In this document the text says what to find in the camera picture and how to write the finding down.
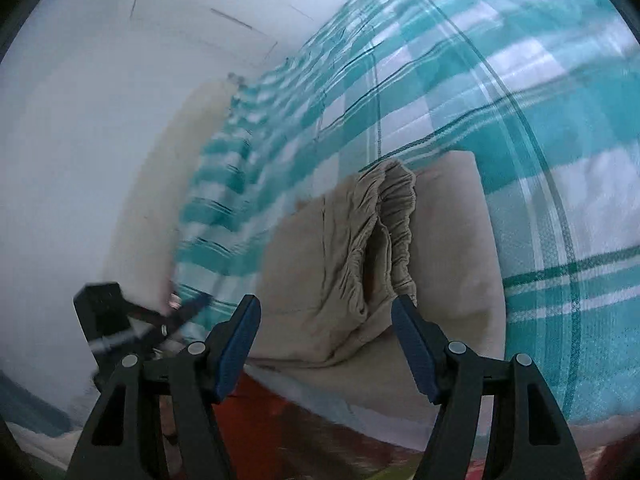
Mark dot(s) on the white wardrobe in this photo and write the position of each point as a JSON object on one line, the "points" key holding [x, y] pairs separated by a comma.
{"points": [[100, 110]]}

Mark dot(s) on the teal plaid bed cover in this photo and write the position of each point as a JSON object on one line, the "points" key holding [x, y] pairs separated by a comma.
{"points": [[500, 110]]}

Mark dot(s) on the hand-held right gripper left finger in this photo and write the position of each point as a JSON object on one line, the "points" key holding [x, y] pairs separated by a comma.
{"points": [[237, 345]]}

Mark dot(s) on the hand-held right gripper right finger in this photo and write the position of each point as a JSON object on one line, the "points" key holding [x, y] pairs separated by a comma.
{"points": [[417, 347]]}

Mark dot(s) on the red cloth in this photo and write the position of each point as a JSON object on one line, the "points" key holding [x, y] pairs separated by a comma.
{"points": [[280, 430]]}

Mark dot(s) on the beige pants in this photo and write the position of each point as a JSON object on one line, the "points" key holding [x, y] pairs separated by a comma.
{"points": [[310, 270]]}

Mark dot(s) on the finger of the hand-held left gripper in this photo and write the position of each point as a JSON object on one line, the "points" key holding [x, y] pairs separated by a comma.
{"points": [[170, 312], [130, 337]]}

